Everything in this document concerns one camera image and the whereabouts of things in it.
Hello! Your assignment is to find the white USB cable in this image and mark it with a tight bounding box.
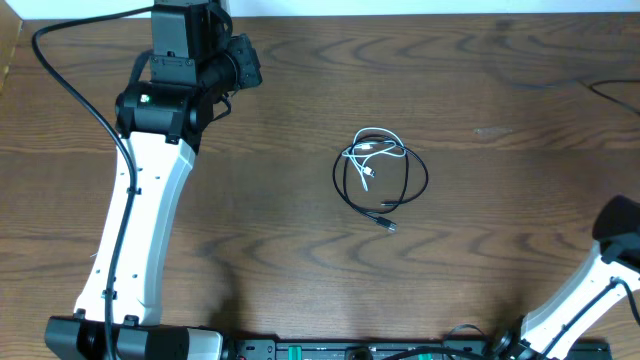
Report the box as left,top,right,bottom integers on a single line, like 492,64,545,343
341,126,407,193

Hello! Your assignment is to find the thick black USB cable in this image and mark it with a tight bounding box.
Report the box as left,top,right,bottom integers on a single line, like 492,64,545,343
332,133,430,233

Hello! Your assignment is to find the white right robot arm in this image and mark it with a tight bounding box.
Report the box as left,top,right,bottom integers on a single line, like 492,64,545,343
491,195,639,359

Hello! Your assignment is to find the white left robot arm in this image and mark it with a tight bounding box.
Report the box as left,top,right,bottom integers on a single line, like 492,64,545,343
45,34,262,359

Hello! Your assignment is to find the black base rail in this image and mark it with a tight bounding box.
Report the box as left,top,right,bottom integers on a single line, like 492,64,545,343
219,337,614,360

